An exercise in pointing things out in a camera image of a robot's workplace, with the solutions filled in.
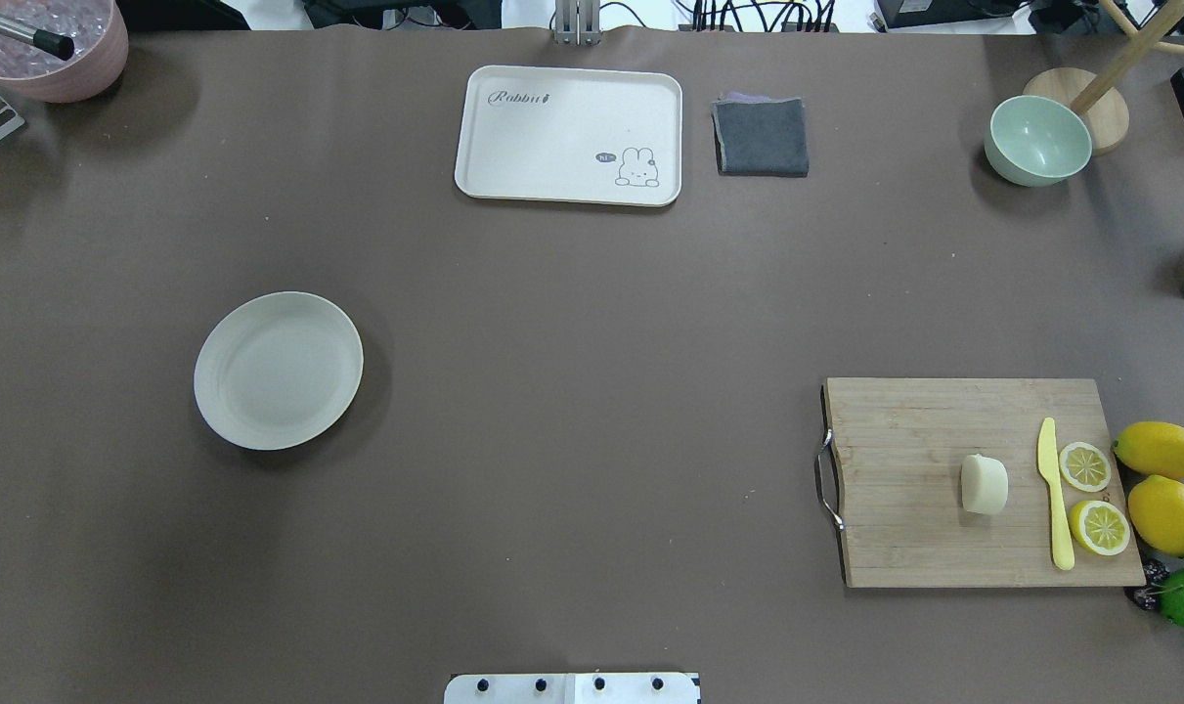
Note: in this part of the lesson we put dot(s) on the whole lemon right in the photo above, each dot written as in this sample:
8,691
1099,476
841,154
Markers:
1156,510

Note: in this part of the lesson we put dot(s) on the pink bowl with ice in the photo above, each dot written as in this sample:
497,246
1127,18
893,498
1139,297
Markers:
101,38

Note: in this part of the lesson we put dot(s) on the mint green bowl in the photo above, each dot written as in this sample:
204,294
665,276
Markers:
1034,141

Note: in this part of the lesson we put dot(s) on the wooden cutting board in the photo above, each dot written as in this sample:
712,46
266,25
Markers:
934,483

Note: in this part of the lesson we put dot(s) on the lemon half near bun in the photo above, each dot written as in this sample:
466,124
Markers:
1085,466

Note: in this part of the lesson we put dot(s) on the round beige plate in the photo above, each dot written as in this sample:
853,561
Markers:
278,371

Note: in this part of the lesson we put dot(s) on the wooden mug tree stand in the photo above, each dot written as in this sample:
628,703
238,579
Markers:
1095,98

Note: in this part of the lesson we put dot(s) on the grey folded cloth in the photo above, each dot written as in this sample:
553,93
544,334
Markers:
761,136

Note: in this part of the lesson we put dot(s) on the whole lemon left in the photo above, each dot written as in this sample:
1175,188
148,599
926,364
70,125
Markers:
1152,447

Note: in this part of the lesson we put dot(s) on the aluminium frame post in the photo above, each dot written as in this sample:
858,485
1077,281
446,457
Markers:
576,23

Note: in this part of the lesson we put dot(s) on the yellow plastic knife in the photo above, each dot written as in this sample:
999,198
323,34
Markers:
1061,546

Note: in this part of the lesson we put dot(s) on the beige rabbit tray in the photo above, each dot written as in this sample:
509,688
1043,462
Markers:
574,135

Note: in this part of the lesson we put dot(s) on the dark berry cluster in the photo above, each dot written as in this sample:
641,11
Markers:
1148,596

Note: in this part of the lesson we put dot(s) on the lemon half far side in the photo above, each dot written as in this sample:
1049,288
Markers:
1100,527

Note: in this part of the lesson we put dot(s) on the whole lemon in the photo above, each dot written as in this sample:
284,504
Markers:
1156,510
1152,447

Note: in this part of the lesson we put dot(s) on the metal muddler black tip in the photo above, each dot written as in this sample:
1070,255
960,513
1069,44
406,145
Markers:
59,46

